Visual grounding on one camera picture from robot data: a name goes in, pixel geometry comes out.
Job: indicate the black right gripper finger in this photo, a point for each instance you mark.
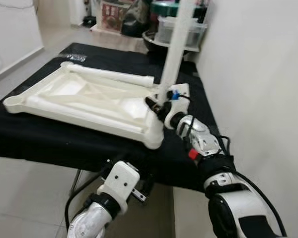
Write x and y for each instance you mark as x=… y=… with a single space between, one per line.
x=152 y=103

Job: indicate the white plastic children table top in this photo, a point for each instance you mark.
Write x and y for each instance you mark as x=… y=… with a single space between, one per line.
x=84 y=91

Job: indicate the black wok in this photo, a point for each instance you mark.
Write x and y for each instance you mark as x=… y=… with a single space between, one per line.
x=154 y=42

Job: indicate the beige fabric bench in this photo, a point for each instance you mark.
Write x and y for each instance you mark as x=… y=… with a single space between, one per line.
x=114 y=39

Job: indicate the clear tape strip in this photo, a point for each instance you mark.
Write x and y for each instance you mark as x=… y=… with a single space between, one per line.
x=75 y=57

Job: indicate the black table cloth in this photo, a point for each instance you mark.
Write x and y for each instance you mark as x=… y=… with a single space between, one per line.
x=64 y=144

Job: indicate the red printed cardboard box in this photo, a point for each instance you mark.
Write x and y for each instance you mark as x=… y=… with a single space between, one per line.
x=114 y=17

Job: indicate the green pot lid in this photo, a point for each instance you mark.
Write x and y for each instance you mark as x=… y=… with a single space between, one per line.
x=164 y=7

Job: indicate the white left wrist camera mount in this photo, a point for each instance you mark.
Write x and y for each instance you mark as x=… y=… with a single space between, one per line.
x=120 y=181

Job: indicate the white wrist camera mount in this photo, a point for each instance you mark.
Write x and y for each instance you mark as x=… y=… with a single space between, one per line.
x=181 y=90
x=120 y=181

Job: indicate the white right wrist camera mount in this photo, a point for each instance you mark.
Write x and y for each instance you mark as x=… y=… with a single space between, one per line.
x=181 y=90

